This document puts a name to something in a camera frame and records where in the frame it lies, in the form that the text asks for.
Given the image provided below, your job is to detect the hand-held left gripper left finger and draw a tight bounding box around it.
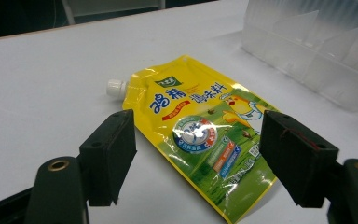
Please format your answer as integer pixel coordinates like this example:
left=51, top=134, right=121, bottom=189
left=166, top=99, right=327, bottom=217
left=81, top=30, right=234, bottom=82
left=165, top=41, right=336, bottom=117
left=78, top=108, right=138, bottom=207

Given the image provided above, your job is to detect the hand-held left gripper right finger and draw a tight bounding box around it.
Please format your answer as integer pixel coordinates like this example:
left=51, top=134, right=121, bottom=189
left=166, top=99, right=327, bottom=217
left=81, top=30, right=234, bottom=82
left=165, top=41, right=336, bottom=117
left=258, top=109, right=340, bottom=209

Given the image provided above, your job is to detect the yellow spouted seasoning pouch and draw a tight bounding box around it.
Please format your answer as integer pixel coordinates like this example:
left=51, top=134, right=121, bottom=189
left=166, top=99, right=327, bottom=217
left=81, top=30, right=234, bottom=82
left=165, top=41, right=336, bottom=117
left=106, top=54, right=280, bottom=224

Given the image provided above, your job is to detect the clear plastic divided organizer box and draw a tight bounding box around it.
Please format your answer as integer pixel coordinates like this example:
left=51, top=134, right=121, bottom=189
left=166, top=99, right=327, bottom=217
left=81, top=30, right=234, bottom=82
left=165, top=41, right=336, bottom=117
left=241, top=0, right=358, bottom=114

